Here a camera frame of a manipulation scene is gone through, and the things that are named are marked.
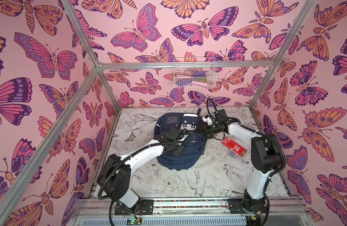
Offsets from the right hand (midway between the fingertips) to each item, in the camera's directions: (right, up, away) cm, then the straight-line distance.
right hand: (196, 131), depth 90 cm
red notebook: (+26, -11, +5) cm, 29 cm away
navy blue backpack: (-6, +6, +9) cm, 13 cm away
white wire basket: (0, +39, +5) cm, 40 cm away
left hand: (-10, -8, -4) cm, 14 cm away
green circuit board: (-36, -45, -18) cm, 60 cm away
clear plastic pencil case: (+26, -18, 0) cm, 31 cm away
